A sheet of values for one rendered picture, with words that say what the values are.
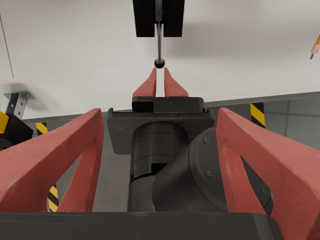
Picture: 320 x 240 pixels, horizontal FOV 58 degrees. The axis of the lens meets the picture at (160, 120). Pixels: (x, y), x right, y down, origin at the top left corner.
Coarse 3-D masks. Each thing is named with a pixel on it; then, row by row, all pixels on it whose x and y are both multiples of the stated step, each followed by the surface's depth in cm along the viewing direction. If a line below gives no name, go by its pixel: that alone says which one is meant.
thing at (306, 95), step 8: (272, 96) 51; (280, 96) 51; (288, 96) 51; (296, 96) 51; (304, 96) 51; (312, 96) 51; (208, 104) 53; (216, 104) 53; (224, 104) 53; (232, 104) 53; (104, 112) 56; (24, 120) 59; (32, 120) 59; (40, 120) 58; (48, 120) 58; (56, 120) 58
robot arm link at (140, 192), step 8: (152, 176) 24; (136, 184) 24; (144, 184) 23; (128, 192) 25; (136, 192) 23; (144, 192) 23; (128, 200) 24; (136, 200) 23; (144, 200) 23; (128, 208) 24; (136, 208) 23; (144, 208) 22; (152, 208) 22
